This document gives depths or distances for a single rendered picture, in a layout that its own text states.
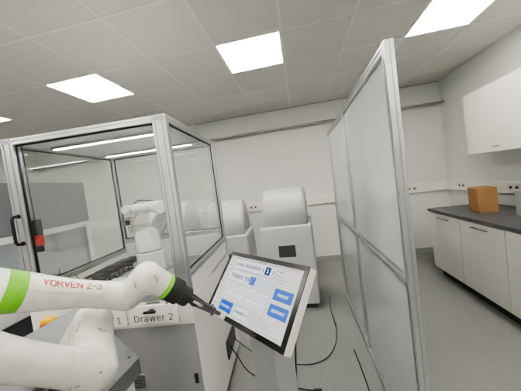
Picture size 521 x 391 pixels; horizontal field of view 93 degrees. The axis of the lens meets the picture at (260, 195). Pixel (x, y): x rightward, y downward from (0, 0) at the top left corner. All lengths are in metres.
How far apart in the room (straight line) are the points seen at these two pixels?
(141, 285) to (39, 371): 0.30
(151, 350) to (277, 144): 3.62
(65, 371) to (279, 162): 4.02
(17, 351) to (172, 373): 1.09
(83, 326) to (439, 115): 5.03
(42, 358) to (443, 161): 5.02
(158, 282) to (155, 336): 0.80
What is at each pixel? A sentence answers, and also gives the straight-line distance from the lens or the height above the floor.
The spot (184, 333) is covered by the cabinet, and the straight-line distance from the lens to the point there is 1.68.
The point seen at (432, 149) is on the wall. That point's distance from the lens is 5.00.
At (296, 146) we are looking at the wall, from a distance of 4.51.
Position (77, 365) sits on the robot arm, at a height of 1.09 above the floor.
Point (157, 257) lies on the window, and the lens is 1.58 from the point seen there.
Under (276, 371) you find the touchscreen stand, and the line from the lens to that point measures 1.27.
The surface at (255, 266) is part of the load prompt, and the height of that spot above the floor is 1.16.
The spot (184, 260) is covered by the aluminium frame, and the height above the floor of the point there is 1.16.
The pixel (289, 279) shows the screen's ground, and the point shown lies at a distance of 1.03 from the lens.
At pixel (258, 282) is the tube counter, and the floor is 1.11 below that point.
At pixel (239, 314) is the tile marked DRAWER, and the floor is 1.00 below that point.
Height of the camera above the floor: 1.54
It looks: 3 degrees down
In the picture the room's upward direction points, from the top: 8 degrees counter-clockwise
